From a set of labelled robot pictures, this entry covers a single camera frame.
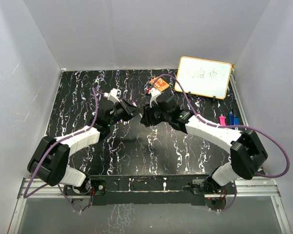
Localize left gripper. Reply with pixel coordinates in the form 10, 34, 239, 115
107, 99, 143, 127

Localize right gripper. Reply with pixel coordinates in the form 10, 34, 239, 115
141, 101, 171, 127

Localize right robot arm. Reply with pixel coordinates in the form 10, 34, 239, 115
141, 88, 268, 194

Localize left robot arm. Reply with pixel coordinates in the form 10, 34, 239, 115
27, 99, 142, 195

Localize orange card packet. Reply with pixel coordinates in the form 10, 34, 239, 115
150, 78, 170, 93

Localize pink clip tool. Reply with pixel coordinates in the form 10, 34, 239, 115
219, 116, 226, 126

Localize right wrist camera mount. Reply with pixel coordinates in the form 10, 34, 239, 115
146, 87, 162, 108

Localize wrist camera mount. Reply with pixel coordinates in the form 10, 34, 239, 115
146, 87, 162, 108
104, 88, 120, 104

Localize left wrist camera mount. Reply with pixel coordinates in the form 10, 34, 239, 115
104, 88, 120, 104

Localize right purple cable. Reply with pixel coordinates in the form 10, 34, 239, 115
149, 74, 290, 212

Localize purple cable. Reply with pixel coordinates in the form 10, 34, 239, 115
23, 87, 110, 212
149, 74, 290, 212

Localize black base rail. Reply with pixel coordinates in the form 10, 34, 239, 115
61, 174, 232, 207

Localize aluminium frame rail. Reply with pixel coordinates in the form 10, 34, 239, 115
8, 175, 291, 234

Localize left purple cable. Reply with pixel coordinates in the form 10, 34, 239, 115
23, 87, 110, 212

